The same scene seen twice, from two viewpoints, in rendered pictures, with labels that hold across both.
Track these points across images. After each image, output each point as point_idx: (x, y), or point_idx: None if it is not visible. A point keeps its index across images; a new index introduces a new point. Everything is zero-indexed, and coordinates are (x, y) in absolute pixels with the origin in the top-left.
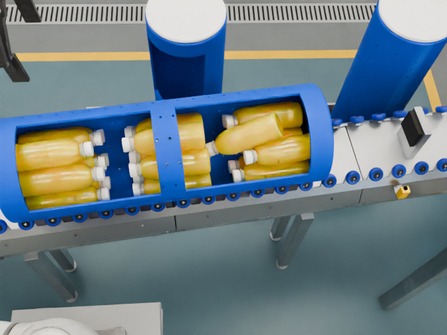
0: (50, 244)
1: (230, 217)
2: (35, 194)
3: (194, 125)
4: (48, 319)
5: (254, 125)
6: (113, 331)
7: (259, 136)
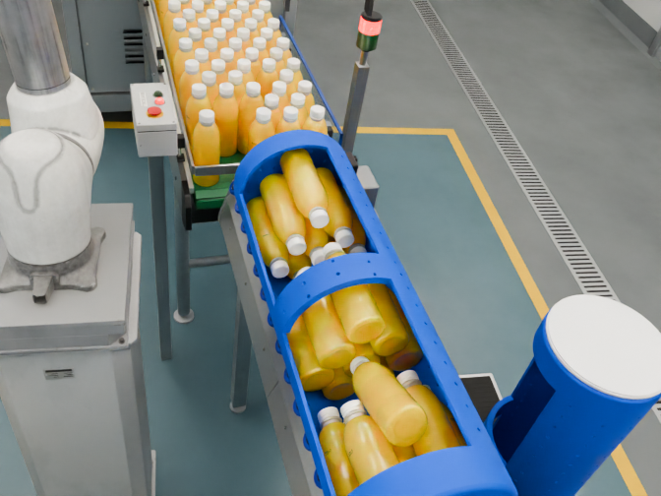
0: (235, 269)
1: (290, 465)
2: (262, 196)
3: (372, 309)
4: (77, 157)
5: (392, 388)
6: (90, 275)
7: (377, 400)
